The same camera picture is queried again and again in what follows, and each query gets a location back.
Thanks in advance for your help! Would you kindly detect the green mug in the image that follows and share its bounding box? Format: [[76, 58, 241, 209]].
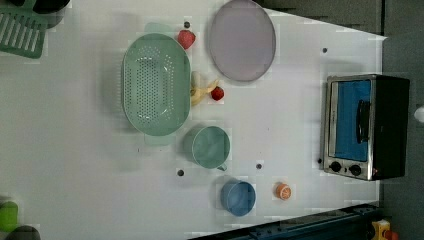
[[190, 126, 231, 171]]

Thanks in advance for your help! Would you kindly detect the dark round object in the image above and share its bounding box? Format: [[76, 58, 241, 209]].
[[5, 225, 41, 240]]

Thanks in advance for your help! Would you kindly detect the peeled banana toy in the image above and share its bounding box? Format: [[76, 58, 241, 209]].
[[190, 71, 219, 106]]

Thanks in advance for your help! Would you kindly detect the black round object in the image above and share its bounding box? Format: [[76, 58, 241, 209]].
[[33, 0, 71, 14]]

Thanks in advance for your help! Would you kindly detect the green perforated colander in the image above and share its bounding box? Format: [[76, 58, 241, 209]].
[[121, 22, 191, 146]]

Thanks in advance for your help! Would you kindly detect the yellow red toy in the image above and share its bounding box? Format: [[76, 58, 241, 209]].
[[372, 219, 399, 240]]

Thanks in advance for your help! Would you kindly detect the silver black toaster oven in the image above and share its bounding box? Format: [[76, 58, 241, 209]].
[[323, 74, 410, 181]]

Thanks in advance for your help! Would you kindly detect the large red strawberry toy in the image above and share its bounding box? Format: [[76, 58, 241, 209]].
[[177, 30, 196, 50]]

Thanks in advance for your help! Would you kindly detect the red ketchup bottle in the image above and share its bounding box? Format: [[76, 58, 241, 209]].
[[414, 106, 424, 123]]

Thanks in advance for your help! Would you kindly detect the green slotted dish rack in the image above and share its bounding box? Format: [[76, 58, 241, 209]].
[[0, 7, 47, 59]]

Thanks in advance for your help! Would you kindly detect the small red strawberry toy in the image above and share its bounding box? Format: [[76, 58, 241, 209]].
[[211, 87, 225, 101]]

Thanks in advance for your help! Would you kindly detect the bright green object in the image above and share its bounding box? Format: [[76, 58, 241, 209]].
[[0, 201, 18, 232]]

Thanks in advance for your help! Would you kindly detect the orange slice toy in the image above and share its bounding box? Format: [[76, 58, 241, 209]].
[[275, 183, 292, 200]]

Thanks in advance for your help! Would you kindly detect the lilac round plate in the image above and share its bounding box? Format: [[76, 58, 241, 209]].
[[208, 0, 276, 81]]

